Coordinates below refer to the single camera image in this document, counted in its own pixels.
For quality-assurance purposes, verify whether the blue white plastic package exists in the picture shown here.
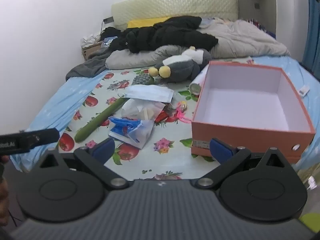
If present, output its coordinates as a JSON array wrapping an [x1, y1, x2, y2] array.
[[108, 117, 154, 150]]

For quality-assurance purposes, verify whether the clear bag with wooden sticks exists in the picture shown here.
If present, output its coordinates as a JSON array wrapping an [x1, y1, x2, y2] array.
[[121, 99, 165, 121]]

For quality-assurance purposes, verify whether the colourful small plush keychain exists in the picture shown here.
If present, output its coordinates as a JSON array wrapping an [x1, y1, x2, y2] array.
[[176, 101, 191, 124]]

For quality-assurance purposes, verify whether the light blue face mask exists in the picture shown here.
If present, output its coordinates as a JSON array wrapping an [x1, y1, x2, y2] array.
[[124, 85, 174, 103]]

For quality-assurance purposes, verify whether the person left hand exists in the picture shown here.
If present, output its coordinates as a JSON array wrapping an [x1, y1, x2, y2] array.
[[0, 154, 11, 230]]

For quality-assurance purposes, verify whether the light blue bed sheet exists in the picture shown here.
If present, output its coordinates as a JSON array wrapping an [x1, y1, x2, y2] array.
[[10, 55, 320, 170]]

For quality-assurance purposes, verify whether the orange shoe box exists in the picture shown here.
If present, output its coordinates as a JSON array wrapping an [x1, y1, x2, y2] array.
[[191, 61, 316, 164]]

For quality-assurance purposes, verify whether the fruit pattern tablecloth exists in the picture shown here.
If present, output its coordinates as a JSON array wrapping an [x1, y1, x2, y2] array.
[[57, 69, 217, 180]]

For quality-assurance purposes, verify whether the white spray can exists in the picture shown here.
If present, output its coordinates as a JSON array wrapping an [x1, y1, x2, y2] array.
[[189, 76, 204, 95]]

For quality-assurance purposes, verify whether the dark grey blanket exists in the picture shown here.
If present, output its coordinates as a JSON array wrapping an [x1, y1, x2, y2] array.
[[65, 48, 112, 81]]

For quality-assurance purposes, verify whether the small white plug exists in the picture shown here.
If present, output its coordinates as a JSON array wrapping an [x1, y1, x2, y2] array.
[[298, 85, 310, 98]]

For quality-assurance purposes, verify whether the grey penguin plush toy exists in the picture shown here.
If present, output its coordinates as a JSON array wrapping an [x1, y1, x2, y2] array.
[[148, 46, 212, 83]]

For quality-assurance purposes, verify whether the cardboard box with tissues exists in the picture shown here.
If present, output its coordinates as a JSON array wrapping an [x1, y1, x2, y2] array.
[[80, 34, 102, 61]]

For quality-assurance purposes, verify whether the grey duvet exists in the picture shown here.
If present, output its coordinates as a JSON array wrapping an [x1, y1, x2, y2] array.
[[105, 18, 290, 70]]

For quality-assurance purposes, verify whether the blue curtain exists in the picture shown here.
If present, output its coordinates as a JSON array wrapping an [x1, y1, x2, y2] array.
[[302, 0, 319, 79]]

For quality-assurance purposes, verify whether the black jacket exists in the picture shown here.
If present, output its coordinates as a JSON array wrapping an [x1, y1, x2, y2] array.
[[100, 16, 219, 54]]

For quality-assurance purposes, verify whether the yellow pillow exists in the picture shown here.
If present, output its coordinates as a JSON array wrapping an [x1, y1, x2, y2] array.
[[127, 17, 169, 28]]

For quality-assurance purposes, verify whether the cream quilted headboard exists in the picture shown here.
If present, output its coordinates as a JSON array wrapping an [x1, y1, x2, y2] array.
[[111, 0, 239, 30]]

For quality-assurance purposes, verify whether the green long-handled massage brush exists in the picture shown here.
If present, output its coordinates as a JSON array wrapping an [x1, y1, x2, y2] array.
[[74, 73, 155, 143]]

